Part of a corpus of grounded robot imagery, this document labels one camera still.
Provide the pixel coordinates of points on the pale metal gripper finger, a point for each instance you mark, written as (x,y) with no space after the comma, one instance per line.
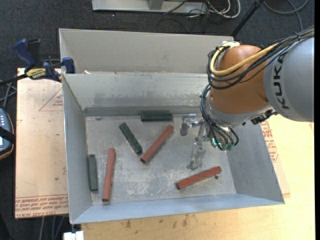
(184,129)
(197,156)

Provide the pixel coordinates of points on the red-brown flat block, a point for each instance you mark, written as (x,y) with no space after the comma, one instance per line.
(198,178)
(109,174)
(157,144)

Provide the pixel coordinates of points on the dark green flat block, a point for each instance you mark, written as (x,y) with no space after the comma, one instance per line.
(130,138)
(92,172)
(156,116)

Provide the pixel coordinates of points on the grey metal bin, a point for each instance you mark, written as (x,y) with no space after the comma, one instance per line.
(150,179)

